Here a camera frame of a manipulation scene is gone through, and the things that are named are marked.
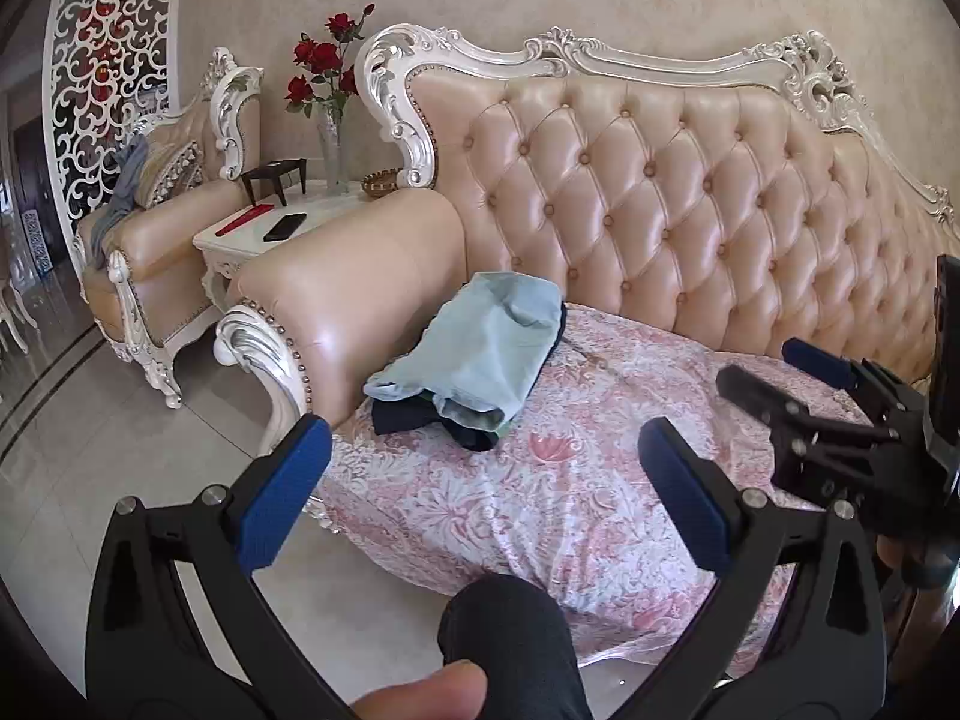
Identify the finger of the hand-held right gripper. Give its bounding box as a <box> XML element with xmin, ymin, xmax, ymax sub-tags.
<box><xmin>716</xmin><ymin>364</ymin><xmax>901</xmax><ymax>466</ymax></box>
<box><xmin>782</xmin><ymin>337</ymin><xmax>912</xmax><ymax>428</ymax></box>

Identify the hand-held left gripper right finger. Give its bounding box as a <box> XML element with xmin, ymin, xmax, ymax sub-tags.
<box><xmin>622</xmin><ymin>418</ymin><xmax>890</xmax><ymax>717</ymax></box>

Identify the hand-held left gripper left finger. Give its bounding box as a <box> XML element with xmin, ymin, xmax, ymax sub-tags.
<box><xmin>85</xmin><ymin>414</ymin><xmax>353</xmax><ymax>720</ymax></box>

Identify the mint green shirt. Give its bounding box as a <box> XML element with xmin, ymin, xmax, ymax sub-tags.
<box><xmin>364</xmin><ymin>271</ymin><xmax>563</xmax><ymax>436</ymax></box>

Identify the person's right hand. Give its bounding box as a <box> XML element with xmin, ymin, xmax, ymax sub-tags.
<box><xmin>876</xmin><ymin>532</ymin><xmax>922</xmax><ymax>578</ymax></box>

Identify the person's left hand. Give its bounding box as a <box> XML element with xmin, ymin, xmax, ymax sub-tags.
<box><xmin>349</xmin><ymin>664</ymin><xmax>488</xmax><ymax>720</ymax></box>

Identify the pink floral blanket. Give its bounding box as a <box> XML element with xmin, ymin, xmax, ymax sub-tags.
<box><xmin>311</xmin><ymin>304</ymin><xmax>886</xmax><ymax>680</ymax></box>

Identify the dark navy garment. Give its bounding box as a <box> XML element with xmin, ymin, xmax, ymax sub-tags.
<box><xmin>371</xmin><ymin>300</ymin><xmax>567</xmax><ymax>452</ymax></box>

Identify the green garment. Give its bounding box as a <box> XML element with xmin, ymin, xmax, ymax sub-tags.
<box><xmin>420</xmin><ymin>390</ymin><xmax>526</xmax><ymax>440</ymax></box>

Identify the beige tufted leather sofa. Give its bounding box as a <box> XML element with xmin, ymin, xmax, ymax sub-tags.
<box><xmin>214</xmin><ymin>24</ymin><xmax>960</xmax><ymax>533</ymax></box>

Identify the red flat case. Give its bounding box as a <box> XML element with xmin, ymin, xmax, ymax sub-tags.
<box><xmin>215</xmin><ymin>202</ymin><xmax>277</xmax><ymax>237</ymax></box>

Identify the beige leather armchair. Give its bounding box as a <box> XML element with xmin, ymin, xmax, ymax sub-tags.
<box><xmin>75</xmin><ymin>46</ymin><xmax>265</xmax><ymax>410</ymax></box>

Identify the white carved side table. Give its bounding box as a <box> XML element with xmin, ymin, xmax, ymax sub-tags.
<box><xmin>193</xmin><ymin>180</ymin><xmax>376</xmax><ymax>316</ymax></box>

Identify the gold woven bowl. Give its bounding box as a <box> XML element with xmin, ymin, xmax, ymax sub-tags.
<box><xmin>361</xmin><ymin>169</ymin><xmax>412</xmax><ymax>200</ymax></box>

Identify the small black stand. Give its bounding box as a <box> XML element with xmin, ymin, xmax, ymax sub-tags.
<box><xmin>240</xmin><ymin>158</ymin><xmax>308</xmax><ymax>207</ymax></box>

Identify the clear glass vase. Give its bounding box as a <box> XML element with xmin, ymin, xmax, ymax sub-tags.
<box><xmin>315</xmin><ymin>103</ymin><xmax>350</xmax><ymax>196</ymax></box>

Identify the beige patterned cushion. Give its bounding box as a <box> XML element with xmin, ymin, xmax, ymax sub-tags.
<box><xmin>135</xmin><ymin>139</ymin><xmax>207</xmax><ymax>207</ymax></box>

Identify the grey cloth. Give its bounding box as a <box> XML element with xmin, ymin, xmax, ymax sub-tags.
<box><xmin>86</xmin><ymin>136</ymin><xmax>151</xmax><ymax>271</ymax></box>

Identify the red rose bouquet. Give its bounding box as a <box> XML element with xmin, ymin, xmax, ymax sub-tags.
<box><xmin>283</xmin><ymin>4</ymin><xmax>376</xmax><ymax>121</ymax></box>

